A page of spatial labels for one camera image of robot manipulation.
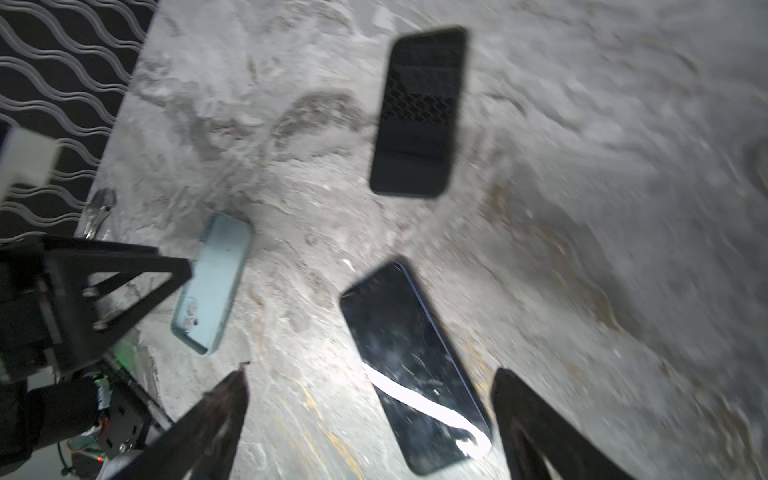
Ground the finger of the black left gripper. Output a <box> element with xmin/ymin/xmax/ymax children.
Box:
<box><xmin>35</xmin><ymin>236</ymin><xmax>192</xmax><ymax>372</ymax></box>

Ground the white smartphone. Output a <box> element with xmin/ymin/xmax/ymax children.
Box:
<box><xmin>369</xmin><ymin>26</ymin><xmax>469</xmax><ymax>199</ymax></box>

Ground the dark blue smartphone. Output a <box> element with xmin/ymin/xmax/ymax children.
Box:
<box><xmin>339</xmin><ymin>260</ymin><xmax>492</xmax><ymax>476</ymax></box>

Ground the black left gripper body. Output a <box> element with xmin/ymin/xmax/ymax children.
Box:
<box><xmin>1</xmin><ymin>239</ymin><xmax>66</xmax><ymax>384</ymax></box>

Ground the light blue phone case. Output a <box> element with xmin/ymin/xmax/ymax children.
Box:
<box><xmin>171</xmin><ymin>213</ymin><xmax>253</xmax><ymax>356</ymax></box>

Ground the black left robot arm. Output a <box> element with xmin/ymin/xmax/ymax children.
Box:
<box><xmin>1</xmin><ymin>235</ymin><xmax>192</xmax><ymax>474</ymax></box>

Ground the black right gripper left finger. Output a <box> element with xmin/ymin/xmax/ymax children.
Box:
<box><xmin>115</xmin><ymin>368</ymin><xmax>249</xmax><ymax>479</ymax></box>

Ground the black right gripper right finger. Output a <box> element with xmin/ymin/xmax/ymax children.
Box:
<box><xmin>491</xmin><ymin>368</ymin><xmax>631</xmax><ymax>479</ymax></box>

